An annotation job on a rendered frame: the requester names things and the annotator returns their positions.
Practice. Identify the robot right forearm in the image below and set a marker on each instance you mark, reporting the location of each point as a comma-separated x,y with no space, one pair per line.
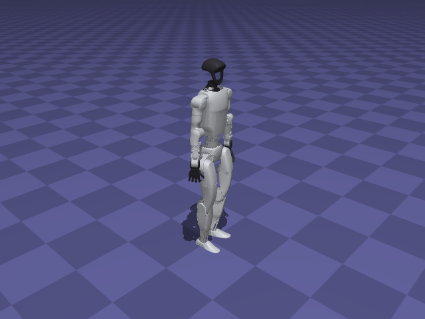
195,147

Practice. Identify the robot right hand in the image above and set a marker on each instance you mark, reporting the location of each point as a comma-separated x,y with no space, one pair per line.
195,173

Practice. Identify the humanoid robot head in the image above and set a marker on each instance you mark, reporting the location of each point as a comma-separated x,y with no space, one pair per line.
213,66

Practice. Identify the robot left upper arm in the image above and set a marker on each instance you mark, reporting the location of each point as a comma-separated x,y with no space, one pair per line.
229,117

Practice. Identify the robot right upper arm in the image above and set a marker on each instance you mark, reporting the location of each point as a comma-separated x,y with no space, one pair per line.
198,104

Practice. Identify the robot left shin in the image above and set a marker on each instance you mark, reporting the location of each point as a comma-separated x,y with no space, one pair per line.
217,212

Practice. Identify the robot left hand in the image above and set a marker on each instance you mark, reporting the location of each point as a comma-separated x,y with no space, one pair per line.
233,158

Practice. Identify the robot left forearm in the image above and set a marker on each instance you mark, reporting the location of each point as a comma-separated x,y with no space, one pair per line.
227,134

